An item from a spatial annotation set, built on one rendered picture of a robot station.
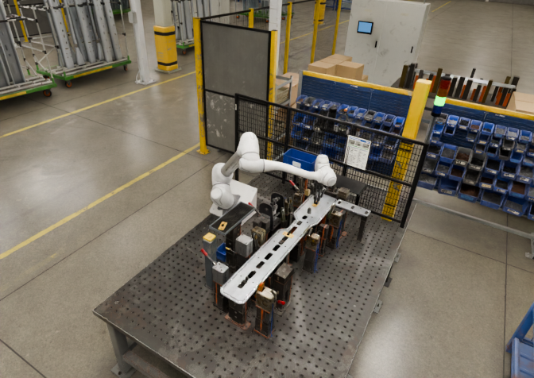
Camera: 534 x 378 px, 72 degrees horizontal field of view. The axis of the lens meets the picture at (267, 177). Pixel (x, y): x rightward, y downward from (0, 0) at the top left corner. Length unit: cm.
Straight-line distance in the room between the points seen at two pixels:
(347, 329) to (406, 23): 744
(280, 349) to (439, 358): 159
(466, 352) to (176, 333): 242
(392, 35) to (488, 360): 701
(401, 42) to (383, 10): 80
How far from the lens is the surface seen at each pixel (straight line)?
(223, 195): 315
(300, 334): 258
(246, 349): 250
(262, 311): 239
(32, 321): 394
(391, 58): 927
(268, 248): 265
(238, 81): 514
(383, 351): 352
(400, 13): 912
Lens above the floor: 278
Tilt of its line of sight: 31 degrees down
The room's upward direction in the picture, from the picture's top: 3 degrees clockwise
